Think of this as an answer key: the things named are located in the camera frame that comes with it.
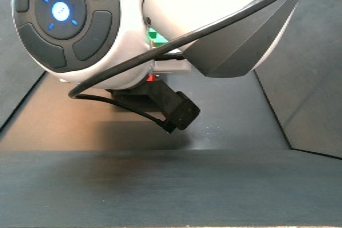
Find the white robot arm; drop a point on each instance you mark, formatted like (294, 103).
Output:
(79, 37)

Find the green shape-sorting board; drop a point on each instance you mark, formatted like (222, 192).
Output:
(156, 38)

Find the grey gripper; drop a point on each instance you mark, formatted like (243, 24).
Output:
(171, 63)

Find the red double-square block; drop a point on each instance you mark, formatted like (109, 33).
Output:
(151, 78)

